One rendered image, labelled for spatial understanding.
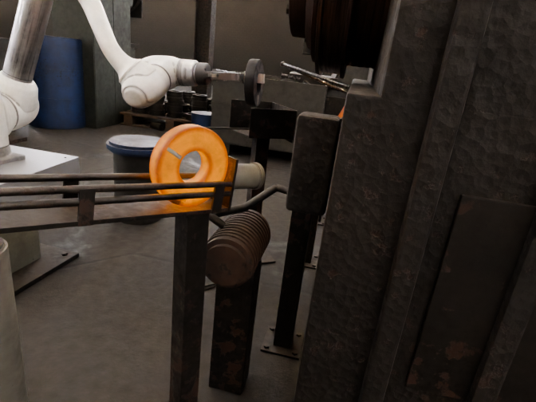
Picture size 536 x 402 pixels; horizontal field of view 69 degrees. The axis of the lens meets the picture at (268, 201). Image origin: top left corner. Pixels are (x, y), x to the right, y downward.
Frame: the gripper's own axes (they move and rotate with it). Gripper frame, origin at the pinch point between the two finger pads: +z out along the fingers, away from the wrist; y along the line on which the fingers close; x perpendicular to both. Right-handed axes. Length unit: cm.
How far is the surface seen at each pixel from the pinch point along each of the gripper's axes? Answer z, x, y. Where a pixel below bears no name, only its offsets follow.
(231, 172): 12, -16, 63
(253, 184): 15, -20, 57
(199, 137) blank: 7, -9, 68
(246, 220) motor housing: 12, -32, 49
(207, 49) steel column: -251, 23, -633
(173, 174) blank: 4, -15, 72
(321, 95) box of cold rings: 7, -18, -220
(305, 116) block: 23, -6, 45
